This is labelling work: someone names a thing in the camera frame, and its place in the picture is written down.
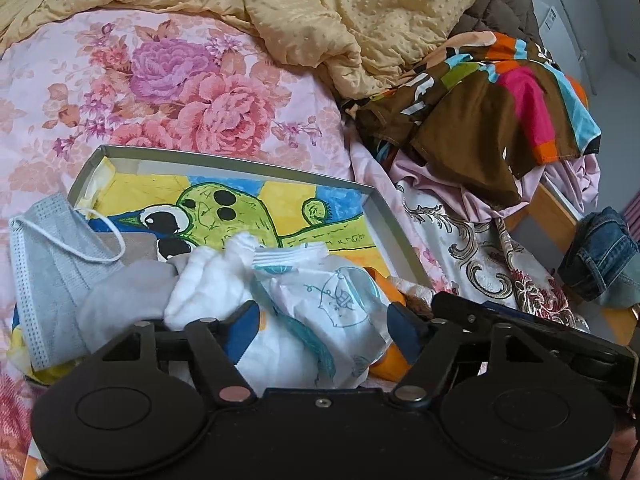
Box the lilac cloth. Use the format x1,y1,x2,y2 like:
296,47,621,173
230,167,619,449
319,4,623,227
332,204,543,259
350,135,601,221

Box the grey cardboard box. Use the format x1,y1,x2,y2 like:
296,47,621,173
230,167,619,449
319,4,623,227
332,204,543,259
67,144,433,291

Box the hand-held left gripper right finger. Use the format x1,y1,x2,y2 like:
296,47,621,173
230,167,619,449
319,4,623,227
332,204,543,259
389,305,538,406

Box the grey face mask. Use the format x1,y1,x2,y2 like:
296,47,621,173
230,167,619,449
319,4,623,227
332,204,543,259
9,194,128,372

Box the grey cloth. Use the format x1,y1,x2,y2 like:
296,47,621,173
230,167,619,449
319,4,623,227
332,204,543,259
77,259,177,356

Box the wooden bed board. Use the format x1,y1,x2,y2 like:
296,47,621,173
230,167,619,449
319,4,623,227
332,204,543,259
500,180,640,346

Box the white printed diaper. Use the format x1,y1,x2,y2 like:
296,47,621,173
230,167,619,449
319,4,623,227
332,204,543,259
235,255,396,391

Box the brown multicolour patchwork cloth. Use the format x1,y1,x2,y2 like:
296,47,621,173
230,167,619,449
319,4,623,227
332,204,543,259
342,30,603,211

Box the orange plastic item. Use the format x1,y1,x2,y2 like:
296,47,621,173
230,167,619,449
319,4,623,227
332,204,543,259
367,267,421,381

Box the white face mask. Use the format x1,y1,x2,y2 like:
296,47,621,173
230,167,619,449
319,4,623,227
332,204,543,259
252,242,331,273

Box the beige yellow quilt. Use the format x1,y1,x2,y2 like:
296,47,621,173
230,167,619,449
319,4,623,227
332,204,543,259
0,0,501,106

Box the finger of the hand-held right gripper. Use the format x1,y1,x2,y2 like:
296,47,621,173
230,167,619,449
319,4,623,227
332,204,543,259
431,292,501,335

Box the yellow cloth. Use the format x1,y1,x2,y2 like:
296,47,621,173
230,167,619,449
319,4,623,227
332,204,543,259
7,322,86,386

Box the white fluffy cloth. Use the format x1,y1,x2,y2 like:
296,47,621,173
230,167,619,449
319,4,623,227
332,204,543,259
164,231,261,333

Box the colourful cartoon drawing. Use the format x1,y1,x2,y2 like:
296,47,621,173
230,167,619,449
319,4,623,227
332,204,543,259
90,157,396,281

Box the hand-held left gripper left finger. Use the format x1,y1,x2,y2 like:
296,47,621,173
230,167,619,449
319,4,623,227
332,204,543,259
100,301,261,405

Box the pink floral bedsheet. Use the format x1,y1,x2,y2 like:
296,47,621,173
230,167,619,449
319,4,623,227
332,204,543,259
0,10,361,480

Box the silver ornate satin blanket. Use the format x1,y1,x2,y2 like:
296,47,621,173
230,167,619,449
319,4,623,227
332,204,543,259
395,180,591,331

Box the blue jeans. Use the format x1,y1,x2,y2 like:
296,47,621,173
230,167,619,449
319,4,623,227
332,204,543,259
557,206,640,308

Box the brown quilted jacket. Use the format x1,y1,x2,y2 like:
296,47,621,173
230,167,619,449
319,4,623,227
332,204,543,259
452,0,543,48

